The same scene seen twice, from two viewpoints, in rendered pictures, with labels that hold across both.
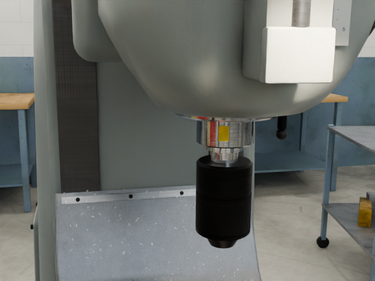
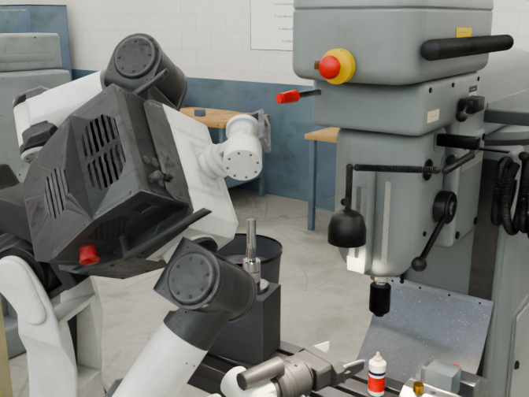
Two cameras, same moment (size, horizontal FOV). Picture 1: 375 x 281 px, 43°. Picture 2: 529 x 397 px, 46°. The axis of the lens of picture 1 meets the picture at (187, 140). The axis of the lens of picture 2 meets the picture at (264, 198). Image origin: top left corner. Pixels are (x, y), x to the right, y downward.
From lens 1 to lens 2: 1.18 m
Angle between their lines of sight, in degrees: 47
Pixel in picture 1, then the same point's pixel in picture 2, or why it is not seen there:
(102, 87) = not seen: hidden behind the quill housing
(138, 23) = not seen: hidden behind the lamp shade
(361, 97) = not seen: outside the picture
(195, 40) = (344, 250)
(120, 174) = (417, 274)
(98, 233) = (397, 302)
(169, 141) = (446, 263)
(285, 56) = (351, 264)
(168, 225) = (435, 310)
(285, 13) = (352, 254)
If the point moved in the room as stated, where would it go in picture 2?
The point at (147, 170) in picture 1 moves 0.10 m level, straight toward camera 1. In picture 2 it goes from (432, 276) to (413, 287)
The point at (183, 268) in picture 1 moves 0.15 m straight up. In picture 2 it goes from (436, 337) to (441, 286)
